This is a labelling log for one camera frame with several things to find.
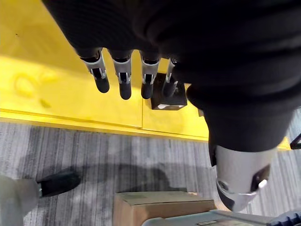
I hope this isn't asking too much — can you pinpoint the yellow shelf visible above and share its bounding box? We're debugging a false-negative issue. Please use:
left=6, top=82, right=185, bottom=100
left=0, top=0, right=292, bottom=151

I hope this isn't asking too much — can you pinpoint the dark robot foot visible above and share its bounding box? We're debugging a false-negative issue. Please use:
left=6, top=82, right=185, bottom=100
left=37, top=171, right=81, bottom=198

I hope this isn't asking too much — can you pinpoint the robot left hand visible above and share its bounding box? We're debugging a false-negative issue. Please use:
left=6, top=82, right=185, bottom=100
left=42, top=0, right=301, bottom=212

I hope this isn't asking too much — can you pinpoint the black ribbed plastic housing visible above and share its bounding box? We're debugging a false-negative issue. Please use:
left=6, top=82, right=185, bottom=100
left=268, top=210, right=301, bottom=226

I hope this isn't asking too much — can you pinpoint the brown cardboard box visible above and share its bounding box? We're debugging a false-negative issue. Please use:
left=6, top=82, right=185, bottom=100
left=112, top=190, right=217, bottom=226

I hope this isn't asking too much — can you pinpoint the black square shelf post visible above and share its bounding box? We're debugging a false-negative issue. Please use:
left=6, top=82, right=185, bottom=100
left=150, top=73, right=188, bottom=110

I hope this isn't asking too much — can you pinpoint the black metal frame piece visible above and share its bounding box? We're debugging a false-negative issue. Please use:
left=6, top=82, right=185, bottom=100
left=290, top=132, right=301, bottom=150

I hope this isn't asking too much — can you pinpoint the grey plastic crate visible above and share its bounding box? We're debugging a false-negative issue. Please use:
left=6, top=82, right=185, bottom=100
left=143, top=209, right=278, bottom=226

